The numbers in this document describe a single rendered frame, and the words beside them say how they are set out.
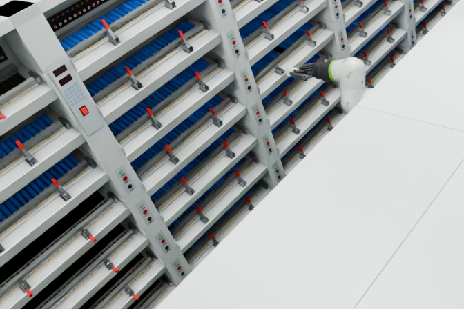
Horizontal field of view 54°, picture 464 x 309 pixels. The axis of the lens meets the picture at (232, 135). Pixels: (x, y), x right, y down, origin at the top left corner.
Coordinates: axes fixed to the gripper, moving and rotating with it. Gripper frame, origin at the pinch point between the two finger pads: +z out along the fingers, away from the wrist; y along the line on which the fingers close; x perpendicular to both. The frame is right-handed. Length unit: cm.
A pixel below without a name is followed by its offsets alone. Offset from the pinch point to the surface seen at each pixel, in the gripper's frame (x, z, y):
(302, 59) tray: -2.0, 7.0, 14.7
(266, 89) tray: -1.8, 6.8, -12.8
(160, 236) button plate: -24, 10, -93
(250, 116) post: -7.7, 7.9, -26.8
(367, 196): 52, -132, -109
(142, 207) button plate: -7, 7, -93
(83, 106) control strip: 43, -3, -92
